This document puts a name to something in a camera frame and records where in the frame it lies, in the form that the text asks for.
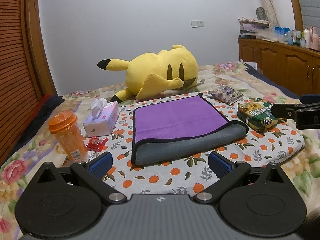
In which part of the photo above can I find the purple and grey towel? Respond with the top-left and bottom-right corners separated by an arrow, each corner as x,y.
131,94 -> 248,165

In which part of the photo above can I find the red candy wrapper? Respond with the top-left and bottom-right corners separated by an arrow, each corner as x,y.
86,137 -> 108,152

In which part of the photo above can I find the orange print white cloth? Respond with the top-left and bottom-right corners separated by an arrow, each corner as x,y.
87,96 -> 305,197

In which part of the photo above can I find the wooden sideboard cabinet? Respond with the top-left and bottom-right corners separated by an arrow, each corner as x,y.
238,38 -> 319,96

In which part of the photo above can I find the green instant noodle pack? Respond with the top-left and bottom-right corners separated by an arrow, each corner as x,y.
237,101 -> 287,133

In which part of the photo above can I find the orange plastic bottle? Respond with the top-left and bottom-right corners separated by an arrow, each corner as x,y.
48,111 -> 87,162

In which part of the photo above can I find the pink tissue box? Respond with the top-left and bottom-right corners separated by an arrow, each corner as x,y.
83,98 -> 119,138

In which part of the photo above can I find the purple snack packet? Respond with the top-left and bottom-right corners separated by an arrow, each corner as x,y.
209,86 -> 243,105

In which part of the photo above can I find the pink bottle on cabinet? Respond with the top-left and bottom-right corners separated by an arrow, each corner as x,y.
309,26 -> 319,51

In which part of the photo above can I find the floral bed sheet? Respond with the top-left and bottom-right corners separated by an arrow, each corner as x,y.
1,62 -> 319,239

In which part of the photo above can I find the white bottle on cabinet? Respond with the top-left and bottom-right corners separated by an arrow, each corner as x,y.
304,28 -> 309,49

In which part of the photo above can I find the blue packet on cabinet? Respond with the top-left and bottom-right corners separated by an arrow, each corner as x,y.
274,26 -> 291,42

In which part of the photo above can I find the stack of papers and books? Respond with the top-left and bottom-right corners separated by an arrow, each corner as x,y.
238,17 -> 270,39

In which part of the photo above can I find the yellow Pikachu plush toy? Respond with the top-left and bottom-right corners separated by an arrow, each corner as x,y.
97,44 -> 199,103

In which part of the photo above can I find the wooden louvered wardrobe door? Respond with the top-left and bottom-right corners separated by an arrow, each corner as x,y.
1,0 -> 42,163

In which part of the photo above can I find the beige curtain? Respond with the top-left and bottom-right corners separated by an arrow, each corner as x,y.
261,0 -> 280,29

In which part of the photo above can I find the white wall switch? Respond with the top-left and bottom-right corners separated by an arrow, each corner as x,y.
190,21 -> 204,28

